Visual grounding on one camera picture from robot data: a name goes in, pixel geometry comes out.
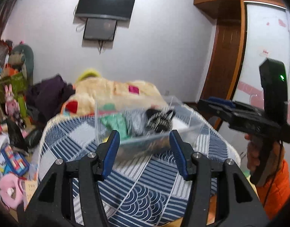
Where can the person's right hand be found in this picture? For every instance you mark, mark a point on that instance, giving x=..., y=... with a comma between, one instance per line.
x=252, y=156

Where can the orange bed sheet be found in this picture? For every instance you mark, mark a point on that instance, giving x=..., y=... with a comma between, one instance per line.
x=212, y=201

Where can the brown wooden door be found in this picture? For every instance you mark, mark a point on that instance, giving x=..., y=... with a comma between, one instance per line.
x=223, y=63

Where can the brown striped curtain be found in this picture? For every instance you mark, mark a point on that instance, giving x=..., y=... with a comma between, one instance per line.
x=5, y=4

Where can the yellow pillow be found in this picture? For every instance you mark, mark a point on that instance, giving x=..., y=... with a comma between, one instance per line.
x=88, y=72

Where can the silver glittery cloth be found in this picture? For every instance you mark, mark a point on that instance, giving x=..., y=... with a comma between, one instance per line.
x=136, y=123

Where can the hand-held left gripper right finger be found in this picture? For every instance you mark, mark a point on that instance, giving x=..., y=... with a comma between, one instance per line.
x=179, y=153

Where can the wall-mounted black television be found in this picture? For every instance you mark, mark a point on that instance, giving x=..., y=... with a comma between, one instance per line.
x=104, y=3

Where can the pink rabbit toy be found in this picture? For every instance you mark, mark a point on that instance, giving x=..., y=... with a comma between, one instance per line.
x=11, y=101

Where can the clear plastic storage box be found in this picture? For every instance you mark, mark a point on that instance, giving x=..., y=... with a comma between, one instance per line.
x=190, y=127

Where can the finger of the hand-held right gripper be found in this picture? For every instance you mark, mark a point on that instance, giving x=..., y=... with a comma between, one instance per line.
x=220, y=101
x=211, y=110

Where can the pile of papers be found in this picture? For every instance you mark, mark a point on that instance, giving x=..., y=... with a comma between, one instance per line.
x=14, y=163

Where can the green knitted gloves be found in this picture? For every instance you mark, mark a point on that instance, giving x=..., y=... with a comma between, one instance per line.
x=116, y=123

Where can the white wardrobe sliding door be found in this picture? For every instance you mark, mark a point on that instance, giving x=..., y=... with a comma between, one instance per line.
x=263, y=35

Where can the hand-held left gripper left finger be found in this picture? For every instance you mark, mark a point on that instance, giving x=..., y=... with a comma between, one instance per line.
x=111, y=151

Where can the black bag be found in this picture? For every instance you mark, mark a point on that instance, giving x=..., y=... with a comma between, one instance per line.
x=17, y=137

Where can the blue patterned bedspread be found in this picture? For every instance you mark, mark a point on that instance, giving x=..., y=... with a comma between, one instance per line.
x=147, y=194

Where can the small wall-mounted monitor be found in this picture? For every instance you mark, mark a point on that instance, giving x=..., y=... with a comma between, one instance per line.
x=100, y=29

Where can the beige fleece blanket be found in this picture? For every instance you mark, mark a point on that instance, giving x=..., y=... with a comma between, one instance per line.
x=100, y=92

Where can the green bottle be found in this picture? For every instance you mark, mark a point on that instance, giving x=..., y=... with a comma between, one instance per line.
x=22, y=106

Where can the pink plush item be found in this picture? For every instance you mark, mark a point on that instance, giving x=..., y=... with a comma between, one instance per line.
x=10, y=189

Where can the black white patterned garment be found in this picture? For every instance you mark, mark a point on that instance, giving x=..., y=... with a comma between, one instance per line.
x=159, y=120

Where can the dark purple clothes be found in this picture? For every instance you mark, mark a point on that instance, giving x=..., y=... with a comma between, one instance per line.
x=50, y=94

